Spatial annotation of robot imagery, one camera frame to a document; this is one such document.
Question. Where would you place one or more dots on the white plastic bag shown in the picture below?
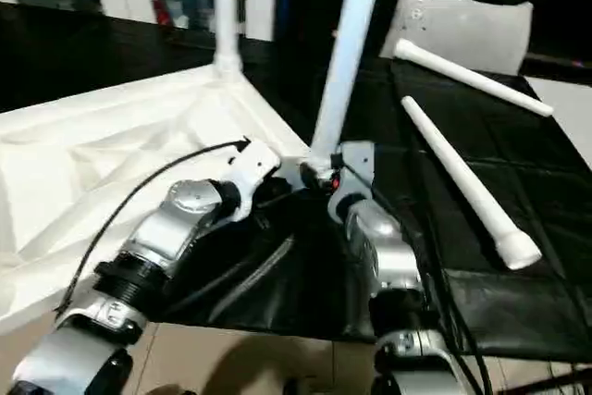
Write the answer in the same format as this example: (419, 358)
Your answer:
(472, 30)

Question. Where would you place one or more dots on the white plastic table top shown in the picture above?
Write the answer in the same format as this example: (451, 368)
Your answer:
(74, 164)

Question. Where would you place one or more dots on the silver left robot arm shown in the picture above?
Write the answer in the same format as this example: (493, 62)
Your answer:
(157, 238)

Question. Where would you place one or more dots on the flat white board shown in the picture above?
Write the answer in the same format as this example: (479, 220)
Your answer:
(566, 113)

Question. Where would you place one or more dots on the white plastic table leg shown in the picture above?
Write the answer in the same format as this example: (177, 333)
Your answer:
(347, 53)
(226, 6)
(462, 178)
(472, 76)

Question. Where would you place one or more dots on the black work mat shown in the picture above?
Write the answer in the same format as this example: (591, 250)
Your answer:
(518, 210)

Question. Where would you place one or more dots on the black floor stand bar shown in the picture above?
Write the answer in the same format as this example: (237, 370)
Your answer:
(555, 381)

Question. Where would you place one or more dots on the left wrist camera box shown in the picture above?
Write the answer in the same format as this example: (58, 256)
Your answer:
(252, 173)

